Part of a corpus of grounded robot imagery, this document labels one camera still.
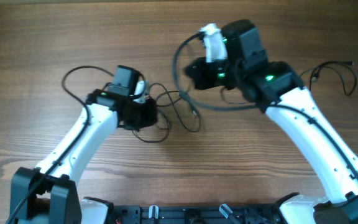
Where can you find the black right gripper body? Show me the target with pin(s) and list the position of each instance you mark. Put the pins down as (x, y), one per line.
(220, 73)

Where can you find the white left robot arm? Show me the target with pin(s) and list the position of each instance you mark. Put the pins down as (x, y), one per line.
(48, 192)

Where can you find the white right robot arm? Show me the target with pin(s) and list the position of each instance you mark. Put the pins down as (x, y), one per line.
(280, 94)

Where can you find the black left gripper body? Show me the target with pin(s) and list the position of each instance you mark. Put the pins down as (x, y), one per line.
(142, 114)

